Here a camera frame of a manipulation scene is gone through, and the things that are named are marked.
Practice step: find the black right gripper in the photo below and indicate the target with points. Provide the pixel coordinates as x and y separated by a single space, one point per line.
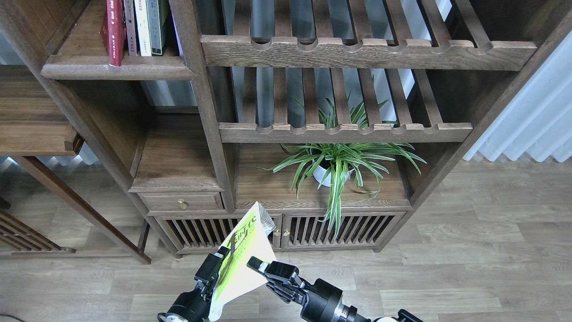
321 301

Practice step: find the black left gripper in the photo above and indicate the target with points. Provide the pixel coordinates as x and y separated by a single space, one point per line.
194 306

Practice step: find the yellow green book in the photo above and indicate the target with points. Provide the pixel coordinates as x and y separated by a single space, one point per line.
247 239

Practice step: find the red book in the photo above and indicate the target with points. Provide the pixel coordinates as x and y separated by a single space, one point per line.
113 31

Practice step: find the maroon book white characters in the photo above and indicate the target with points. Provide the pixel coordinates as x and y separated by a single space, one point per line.
131 35

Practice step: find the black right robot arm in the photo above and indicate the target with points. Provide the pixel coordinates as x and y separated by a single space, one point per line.
321 301

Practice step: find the left slatted cabinet door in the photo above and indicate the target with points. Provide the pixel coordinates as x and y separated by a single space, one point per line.
195 234

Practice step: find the slatted cabinet door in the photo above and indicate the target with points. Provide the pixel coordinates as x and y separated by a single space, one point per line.
195 234
358 230

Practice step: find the right slatted cabinet door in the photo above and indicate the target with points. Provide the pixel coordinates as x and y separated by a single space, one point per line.
358 230

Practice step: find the small wooden drawer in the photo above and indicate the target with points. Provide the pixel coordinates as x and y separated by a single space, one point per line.
167 201

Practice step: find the white plant pot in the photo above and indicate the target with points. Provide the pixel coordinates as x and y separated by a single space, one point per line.
320 172

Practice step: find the dark wooden bookshelf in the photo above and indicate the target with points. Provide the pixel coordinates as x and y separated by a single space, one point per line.
200 122

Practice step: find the wooden slatted rack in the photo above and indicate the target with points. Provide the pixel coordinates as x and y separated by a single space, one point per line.
24 240

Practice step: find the wooden side table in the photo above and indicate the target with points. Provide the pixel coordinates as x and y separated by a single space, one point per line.
32 126

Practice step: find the white upright book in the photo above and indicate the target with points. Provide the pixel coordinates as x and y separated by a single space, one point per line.
143 31

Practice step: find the grey green upright book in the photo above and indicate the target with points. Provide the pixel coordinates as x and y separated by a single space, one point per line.
158 14

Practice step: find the white curtain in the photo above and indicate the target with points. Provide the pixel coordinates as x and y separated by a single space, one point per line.
538 121

